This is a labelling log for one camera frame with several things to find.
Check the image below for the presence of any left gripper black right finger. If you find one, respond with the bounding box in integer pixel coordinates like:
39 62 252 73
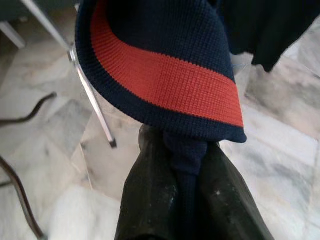
196 141 276 240

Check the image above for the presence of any marble top folding table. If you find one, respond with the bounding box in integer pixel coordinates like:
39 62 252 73
0 91 58 240

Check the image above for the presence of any navy garment red stripe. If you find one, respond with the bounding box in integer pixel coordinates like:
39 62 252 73
74 0 248 240

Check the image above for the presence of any silver metal clothes rack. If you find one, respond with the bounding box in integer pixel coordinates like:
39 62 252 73
21 0 118 150

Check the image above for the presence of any black T-shirt green logo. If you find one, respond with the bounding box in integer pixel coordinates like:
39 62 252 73
219 0 320 73

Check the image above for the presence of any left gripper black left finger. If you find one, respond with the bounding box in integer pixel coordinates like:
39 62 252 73
114 124 184 240

